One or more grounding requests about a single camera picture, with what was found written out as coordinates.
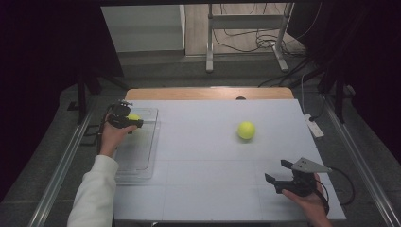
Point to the aluminium floor rail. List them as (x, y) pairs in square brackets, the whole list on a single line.
[(362, 164), (60, 176)]

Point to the white metal stand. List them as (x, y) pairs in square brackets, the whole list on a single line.
[(209, 38)]

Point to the black floor frame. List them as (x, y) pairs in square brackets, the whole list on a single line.
[(91, 135)]

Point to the black stand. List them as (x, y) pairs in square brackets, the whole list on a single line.
[(82, 101), (339, 101)]

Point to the clear plastic container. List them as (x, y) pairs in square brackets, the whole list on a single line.
[(142, 151)]

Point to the black table grommet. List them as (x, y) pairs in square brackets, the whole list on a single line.
[(240, 98)]

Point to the person's left hand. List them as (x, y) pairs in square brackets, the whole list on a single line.
[(112, 138)]

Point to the person's right hand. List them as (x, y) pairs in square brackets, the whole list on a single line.
[(312, 205)]

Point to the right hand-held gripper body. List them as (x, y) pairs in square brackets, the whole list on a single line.
[(299, 186)]

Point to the white cabinet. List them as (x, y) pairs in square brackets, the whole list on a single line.
[(142, 28)]

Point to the white power strip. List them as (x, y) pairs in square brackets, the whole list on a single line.
[(313, 126)]

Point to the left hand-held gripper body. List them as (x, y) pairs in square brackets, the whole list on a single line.
[(119, 113)]

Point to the wooden table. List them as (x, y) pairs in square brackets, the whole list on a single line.
[(189, 94)]

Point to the white table mat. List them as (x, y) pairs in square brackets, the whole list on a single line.
[(205, 151)]

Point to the yellow tennis ball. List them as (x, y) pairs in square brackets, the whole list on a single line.
[(133, 117), (246, 130)]

